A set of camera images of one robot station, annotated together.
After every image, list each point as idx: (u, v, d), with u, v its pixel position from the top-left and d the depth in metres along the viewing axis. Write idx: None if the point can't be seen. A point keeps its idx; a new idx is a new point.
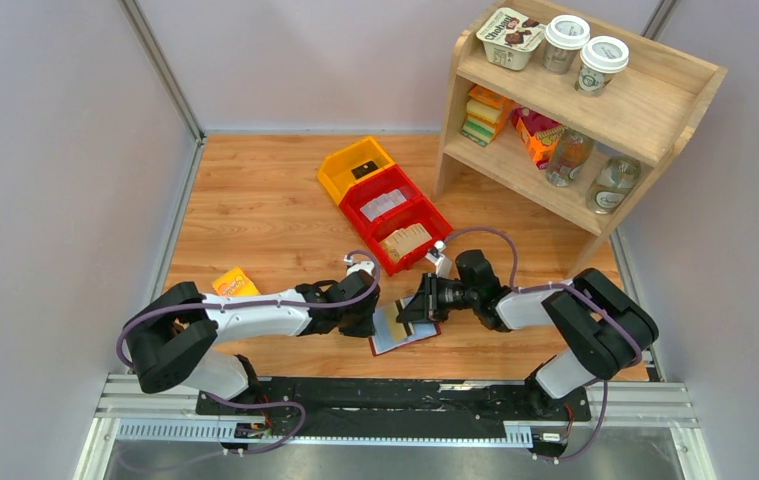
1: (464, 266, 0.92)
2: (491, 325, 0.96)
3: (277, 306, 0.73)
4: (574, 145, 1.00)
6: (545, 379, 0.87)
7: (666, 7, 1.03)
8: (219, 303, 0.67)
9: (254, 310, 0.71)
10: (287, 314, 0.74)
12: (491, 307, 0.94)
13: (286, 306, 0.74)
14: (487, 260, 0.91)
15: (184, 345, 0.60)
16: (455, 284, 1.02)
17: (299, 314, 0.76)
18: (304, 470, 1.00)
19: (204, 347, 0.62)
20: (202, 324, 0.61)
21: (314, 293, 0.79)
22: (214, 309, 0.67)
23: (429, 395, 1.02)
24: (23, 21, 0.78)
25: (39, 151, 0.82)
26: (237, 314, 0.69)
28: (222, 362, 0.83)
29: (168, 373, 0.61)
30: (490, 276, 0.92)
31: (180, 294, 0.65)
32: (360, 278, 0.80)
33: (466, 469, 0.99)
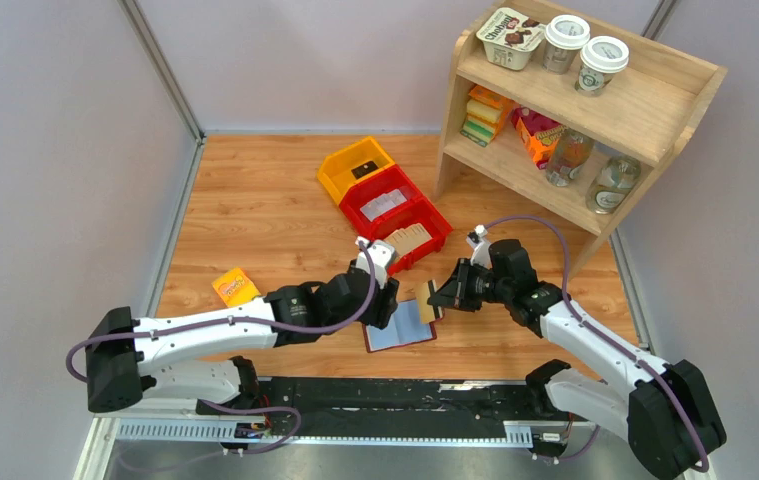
1: (497, 254, 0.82)
2: (524, 323, 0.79)
3: (229, 325, 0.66)
4: (574, 145, 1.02)
6: (556, 390, 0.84)
7: (666, 8, 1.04)
8: (149, 331, 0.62)
9: (199, 332, 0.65)
10: (243, 333, 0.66)
12: (526, 300, 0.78)
13: (242, 324, 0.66)
14: (523, 248, 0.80)
15: (110, 380, 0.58)
16: (489, 273, 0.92)
17: (259, 332, 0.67)
18: (304, 470, 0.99)
19: (133, 380, 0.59)
20: (126, 358, 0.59)
21: (288, 302, 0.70)
22: (143, 339, 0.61)
23: (429, 395, 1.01)
24: (23, 22, 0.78)
25: (40, 151, 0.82)
26: (174, 341, 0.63)
28: (203, 371, 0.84)
29: (112, 399, 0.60)
30: (527, 267, 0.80)
31: (109, 322, 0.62)
32: (347, 286, 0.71)
33: (466, 469, 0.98)
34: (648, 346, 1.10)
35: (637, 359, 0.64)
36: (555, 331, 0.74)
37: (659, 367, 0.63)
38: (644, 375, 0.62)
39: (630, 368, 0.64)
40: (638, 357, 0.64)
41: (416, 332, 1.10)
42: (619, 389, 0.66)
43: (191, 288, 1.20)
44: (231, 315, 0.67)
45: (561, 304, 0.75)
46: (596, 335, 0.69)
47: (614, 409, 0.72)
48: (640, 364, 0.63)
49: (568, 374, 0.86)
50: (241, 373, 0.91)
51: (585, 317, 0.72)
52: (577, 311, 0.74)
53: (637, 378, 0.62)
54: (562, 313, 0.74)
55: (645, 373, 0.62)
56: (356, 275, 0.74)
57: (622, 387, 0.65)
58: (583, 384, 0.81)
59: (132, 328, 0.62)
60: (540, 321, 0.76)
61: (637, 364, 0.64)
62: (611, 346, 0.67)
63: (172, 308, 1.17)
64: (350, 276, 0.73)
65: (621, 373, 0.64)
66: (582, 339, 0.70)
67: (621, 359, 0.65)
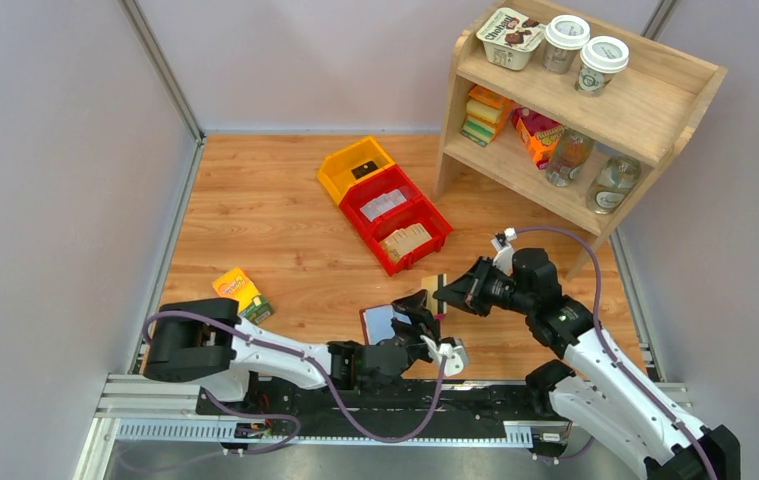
1: (523, 266, 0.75)
2: (546, 343, 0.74)
3: (300, 360, 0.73)
4: (574, 145, 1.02)
6: (564, 398, 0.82)
7: (666, 8, 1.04)
8: (248, 335, 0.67)
9: (278, 355, 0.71)
10: (306, 372, 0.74)
12: (551, 320, 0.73)
13: (308, 364, 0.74)
14: (551, 262, 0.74)
15: (198, 362, 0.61)
16: (508, 278, 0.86)
17: (315, 377, 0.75)
18: (304, 470, 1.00)
19: (213, 370, 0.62)
20: (221, 350, 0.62)
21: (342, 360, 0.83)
22: (241, 341, 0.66)
23: (428, 395, 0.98)
24: (23, 21, 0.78)
25: (39, 149, 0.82)
26: (258, 354, 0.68)
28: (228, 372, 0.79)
29: (181, 373, 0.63)
30: (554, 282, 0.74)
31: (216, 311, 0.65)
32: (369, 362, 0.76)
33: (466, 469, 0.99)
34: (648, 346, 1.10)
35: (675, 419, 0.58)
36: (582, 363, 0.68)
37: (696, 431, 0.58)
38: (682, 439, 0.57)
39: (666, 427, 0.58)
40: (677, 416, 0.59)
41: None
42: (649, 441, 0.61)
43: (191, 288, 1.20)
44: (305, 351, 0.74)
45: (592, 333, 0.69)
46: (632, 381, 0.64)
47: (631, 444, 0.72)
48: (677, 425, 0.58)
49: (575, 382, 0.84)
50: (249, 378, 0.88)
51: (620, 358, 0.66)
52: (609, 343, 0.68)
53: (673, 442, 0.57)
54: (593, 347, 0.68)
55: (683, 436, 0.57)
56: (393, 354, 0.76)
57: (654, 444, 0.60)
58: (593, 403, 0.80)
59: (234, 327, 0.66)
60: (566, 349, 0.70)
61: (674, 424, 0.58)
62: (648, 398, 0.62)
63: None
64: (383, 352, 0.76)
65: (657, 432, 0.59)
66: (614, 381, 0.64)
67: (657, 415, 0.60)
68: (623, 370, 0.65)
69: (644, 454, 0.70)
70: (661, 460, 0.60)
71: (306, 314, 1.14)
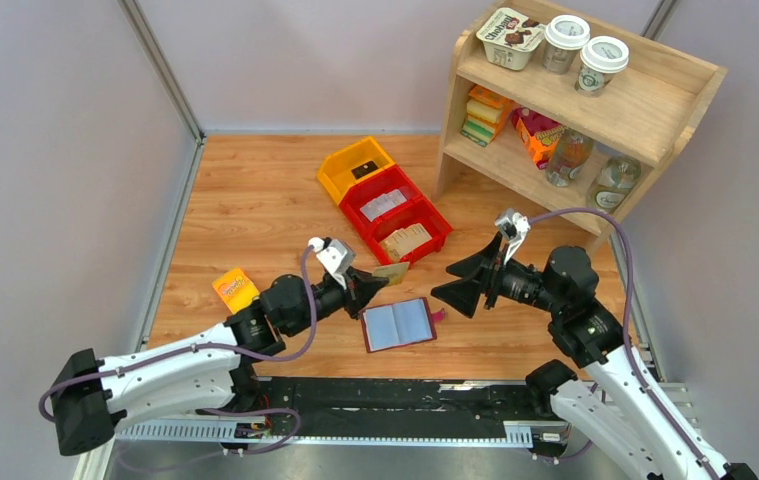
1: (562, 273, 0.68)
2: (568, 353, 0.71)
3: (192, 353, 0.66)
4: (574, 145, 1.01)
6: (571, 407, 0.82)
7: (666, 7, 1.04)
8: (115, 368, 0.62)
9: (165, 364, 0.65)
10: (208, 359, 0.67)
12: (578, 331, 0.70)
13: (206, 350, 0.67)
14: (592, 271, 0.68)
15: (79, 420, 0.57)
16: (529, 273, 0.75)
17: (224, 356, 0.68)
18: (304, 470, 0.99)
19: (104, 418, 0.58)
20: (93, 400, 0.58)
21: (247, 324, 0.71)
22: (109, 377, 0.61)
23: (429, 395, 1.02)
24: (22, 21, 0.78)
25: (40, 150, 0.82)
26: (141, 376, 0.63)
28: (184, 384, 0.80)
29: (84, 439, 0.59)
30: (591, 291, 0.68)
31: (72, 366, 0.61)
32: (271, 302, 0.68)
33: (466, 469, 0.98)
34: (647, 346, 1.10)
35: (702, 457, 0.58)
36: (607, 380, 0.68)
37: (721, 469, 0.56)
38: (704, 476, 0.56)
39: (691, 463, 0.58)
40: (703, 453, 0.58)
41: (414, 332, 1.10)
42: (667, 472, 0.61)
43: (191, 287, 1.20)
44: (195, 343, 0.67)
45: (621, 352, 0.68)
46: (660, 407, 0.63)
47: (632, 456, 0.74)
48: (702, 462, 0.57)
49: (578, 387, 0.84)
50: (237, 375, 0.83)
51: (649, 384, 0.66)
52: (638, 365, 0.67)
53: (696, 479, 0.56)
54: (623, 368, 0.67)
55: (707, 474, 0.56)
56: (284, 285, 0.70)
57: (673, 476, 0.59)
58: (595, 410, 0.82)
59: (97, 369, 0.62)
60: (589, 364, 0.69)
61: (699, 461, 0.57)
62: (675, 430, 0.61)
63: (172, 308, 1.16)
64: (275, 288, 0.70)
65: (679, 465, 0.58)
66: (641, 406, 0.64)
67: (682, 449, 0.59)
68: (652, 397, 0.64)
69: (647, 471, 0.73)
70: None
71: None
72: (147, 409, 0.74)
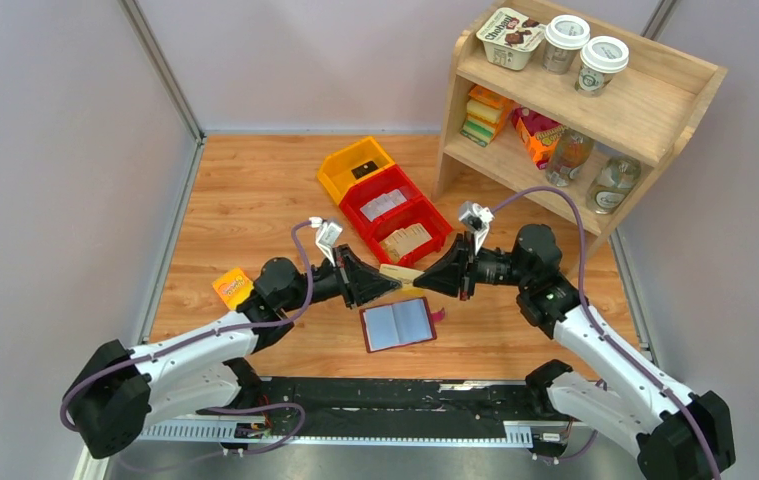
1: (528, 250, 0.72)
2: (534, 323, 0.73)
3: (216, 336, 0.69)
4: (574, 145, 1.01)
6: (559, 394, 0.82)
7: (666, 7, 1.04)
8: (148, 353, 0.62)
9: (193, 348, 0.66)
10: (230, 340, 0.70)
12: (541, 300, 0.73)
13: (227, 333, 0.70)
14: (557, 246, 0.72)
15: (122, 406, 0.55)
16: (498, 256, 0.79)
17: (244, 336, 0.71)
18: (304, 470, 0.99)
19: (144, 402, 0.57)
20: (135, 382, 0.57)
21: (255, 308, 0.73)
22: (144, 362, 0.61)
23: (429, 395, 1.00)
24: (23, 22, 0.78)
25: (40, 150, 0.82)
26: (175, 360, 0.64)
28: (195, 381, 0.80)
29: (116, 434, 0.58)
30: (555, 265, 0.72)
31: (104, 356, 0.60)
32: (265, 287, 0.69)
33: (466, 469, 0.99)
34: (647, 346, 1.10)
35: (663, 387, 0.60)
36: (570, 338, 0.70)
37: (685, 397, 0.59)
38: (670, 406, 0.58)
39: (654, 396, 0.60)
40: (664, 384, 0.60)
41: (414, 332, 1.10)
42: (638, 411, 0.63)
43: (191, 287, 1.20)
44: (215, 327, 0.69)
45: (579, 310, 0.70)
46: (616, 351, 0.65)
47: (623, 424, 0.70)
48: (665, 393, 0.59)
49: (571, 378, 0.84)
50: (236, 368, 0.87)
51: (607, 332, 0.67)
52: (596, 319, 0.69)
53: (661, 409, 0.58)
54: (580, 322, 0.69)
55: (671, 403, 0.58)
56: (277, 267, 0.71)
57: (643, 412, 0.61)
58: (587, 392, 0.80)
59: (128, 357, 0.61)
60: (554, 326, 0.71)
61: (662, 392, 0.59)
62: (636, 369, 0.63)
63: (171, 308, 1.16)
64: (266, 273, 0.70)
65: (645, 400, 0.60)
66: (602, 354, 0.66)
67: (645, 384, 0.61)
68: (610, 343, 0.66)
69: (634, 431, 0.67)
70: (650, 428, 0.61)
71: (305, 314, 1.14)
72: (169, 404, 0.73)
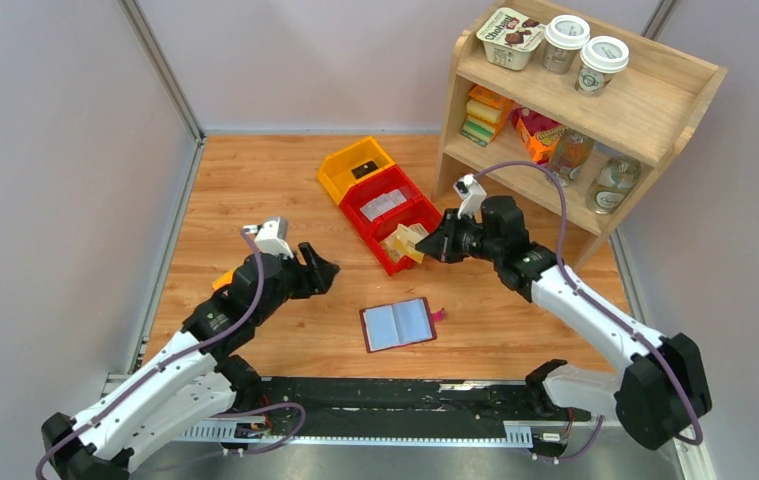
1: (491, 213, 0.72)
2: (513, 287, 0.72)
3: (160, 372, 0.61)
4: (574, 145, 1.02)
6: (553, 388, 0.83)
7: (666, 7, 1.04)
8: (89, 420, 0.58)
9: (137, 395, 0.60)
10: (178, 372, 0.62)
12: (515, 263, 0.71)
13: (173, 364, 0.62)
14: (519, 207, 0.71)
15: None
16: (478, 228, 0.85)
17: (193, 361, 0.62)
18: (304, 470, 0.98)
19: (100, 470, 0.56)
20: (81, 458, 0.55)
21: (206, 318, 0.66)
22: (86, 430, 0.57)
23: (428, 395, 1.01)
24: (22, 21, 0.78)
25: (39, 149, 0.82)
26: (118, 416, 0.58)
28: (184, 400, 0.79)
29: None
30: (521, 227, 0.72)
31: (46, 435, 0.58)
32: (247, 275, 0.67)
33: (466, 469, 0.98)
34: None
35: (634, 332, 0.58)
36: (548, 298, 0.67)
37: (655, 340, 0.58)
38: (640, 349, 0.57)
39: (626, 341, 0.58)
40: (635, 329, 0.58)
41: (413, 332, 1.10)
42: (610, 359, 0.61)
43: (191, 287, 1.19)
44: (158, 362, 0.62)
45: (555, 269, 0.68)
46: (588, 303, 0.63)
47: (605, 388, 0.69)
48: (636, 337, 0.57)
49: (564, 367, 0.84)
50: (232, 369, 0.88)
51: (580, 284, 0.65)
52: (571, 275, 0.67)
53: (632, 352, 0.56)
54: (556, 279, 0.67)
55: (642, 347, 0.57)
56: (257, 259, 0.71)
57: (615, 360, 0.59)
58: (575, 374, 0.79)
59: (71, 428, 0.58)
60: (531, 287, 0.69)
61: (633, 337, 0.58)
62: (606, 316, 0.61)
63: (172, 308, 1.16)
64: (248, 264, 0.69)
65: (617, 346, 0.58)
66: (577, 308, 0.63)
67: (617, 331, 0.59)
68: (585, 296, 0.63)
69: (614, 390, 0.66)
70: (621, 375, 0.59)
71: (306, 314, 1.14)
72: (155, 437, 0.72)
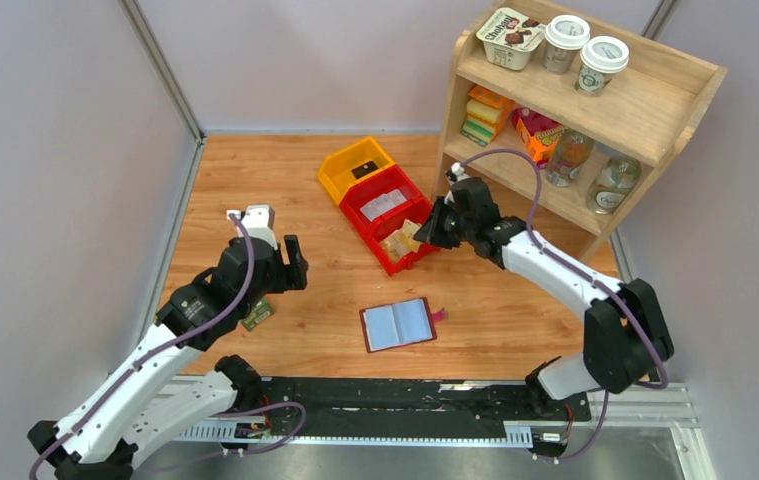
1: (459, 190, 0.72)
2: (486, 256, 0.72)
3: (138, 372, 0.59)
4: (574, 145, 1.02)
6: (548, 383, 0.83)
7: (666, 7, 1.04)
8: (71, 429, 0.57)
9: (117, 399, 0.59)
10: (156, 369, 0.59)
12: (487, 232, 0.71)
13: (149, 361, 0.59)
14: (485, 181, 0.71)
15: None
16: None
17: (169, 357, 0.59)
18: (304, 470, 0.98)
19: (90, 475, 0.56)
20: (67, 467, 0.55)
21: (181, 307, 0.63)
22: (70, 438, 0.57)
23: (429, 395, 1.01)
24: (22, 22, 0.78)
25: (39, 150, 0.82)
26: (100, 422, 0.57)
28: (186, 399, 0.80)
29: None
30: (489, 200, 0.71)
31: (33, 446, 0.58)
32: (238, 256, 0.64)
33: (466, 469, 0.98)
34: None
35: (594, 279, 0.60)
36: (517, 261, 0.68)
37: (614, 285, 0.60)
38: (600, 294, 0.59)
39: (586, 289, 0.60)
40: (594, 277, 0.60)
41: (413, 332, 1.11)
42: (574, 309, 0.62)
43: None
44: (134, 362, 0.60)
45: (523, 234, 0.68)
46: (552, 260, 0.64)
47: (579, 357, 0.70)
48: (595, 284, 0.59)
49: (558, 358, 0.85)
50: (231, 370, 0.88)
51: (544, 243, 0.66)
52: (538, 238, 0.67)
53: (592, 297, 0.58)
54: (522, 243, 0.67)
55: (601, 292, 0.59)
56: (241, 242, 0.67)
57: (578, 308, 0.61)
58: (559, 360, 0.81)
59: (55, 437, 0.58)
60: (501, 253, 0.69)
61: (593, 284, 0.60)
62: (567, 268, 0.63)
63: None
64: (235, 248, 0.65)
65: (578, 294, 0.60)
66: (543, 267, 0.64)
67: (578, 281, 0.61)
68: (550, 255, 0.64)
69: None
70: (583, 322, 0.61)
71: (306, 314, 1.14)
72: (157, 434, 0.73)
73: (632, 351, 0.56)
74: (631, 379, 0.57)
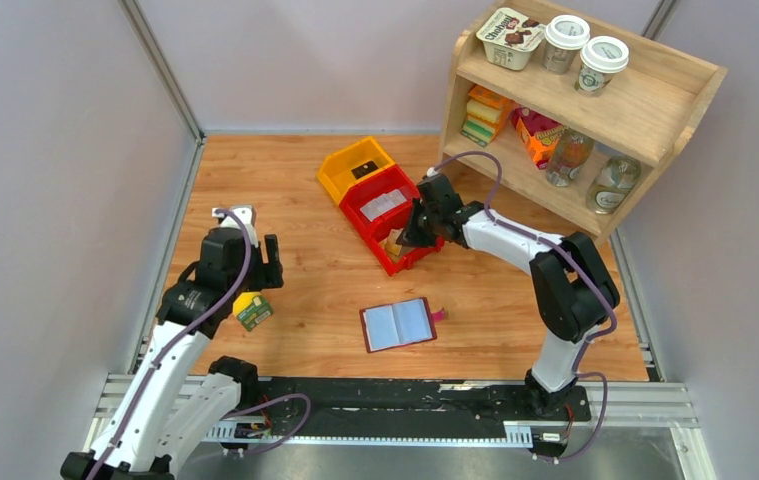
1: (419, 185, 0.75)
2: (453, 238, 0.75)
3: (158, 370, 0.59)
4: (574, 145, 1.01)
6: (539, 374, 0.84)
7: (665, 7, 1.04)
8: (110, 444, 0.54)
9: (148, 399, 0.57)
10: (176, 360, 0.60)
12: (449, 216, 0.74)
13: (167, 356, 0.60)
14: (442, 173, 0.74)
15: None
16: None
17: (185, 346, 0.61)
18: (304, 470, 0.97)
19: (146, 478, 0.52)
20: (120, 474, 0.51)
21: (178, 300, 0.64)
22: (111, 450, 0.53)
23: (429, 395, 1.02)
24: (22, 21, 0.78)
25: (40, 151, 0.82)
26: (138, 426, 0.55)
28: (197, 404, 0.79)
29: None
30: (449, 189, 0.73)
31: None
32: (218, 240, 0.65)
33: (466, 469, 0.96)
34: (648, 347, 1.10)
35: (538, 237, 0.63)
36: (478, 238, 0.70)
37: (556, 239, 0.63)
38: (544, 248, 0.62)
39: (533, 246, 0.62)
40: (538, 235, 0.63)
41: (413, 332, 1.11)
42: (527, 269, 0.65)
43: None
44: (152, 361, 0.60)
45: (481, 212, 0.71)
46: (503, 227, 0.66)
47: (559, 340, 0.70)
48: (539, 241, 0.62)
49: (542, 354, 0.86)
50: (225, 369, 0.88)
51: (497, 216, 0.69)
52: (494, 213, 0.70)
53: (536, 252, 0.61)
54: (478, 218, 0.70)
55: (546, 247, 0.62)
56: (225, 232, 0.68)
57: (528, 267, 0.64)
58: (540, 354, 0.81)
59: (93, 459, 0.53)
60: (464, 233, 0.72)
61: (538, 241, 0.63)
62: (515, 231, 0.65)
63: None
64: (213, 234, 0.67)
65: (526, 253, 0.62)
66: (497, 235, 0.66)
67: (525, 240, 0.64)
68: (503, 224, 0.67)
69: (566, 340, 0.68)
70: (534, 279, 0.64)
71: (306, 314, 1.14)
72: (185, 440, 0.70)
73: (579, 296, 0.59)
74: (581, 325, 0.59)
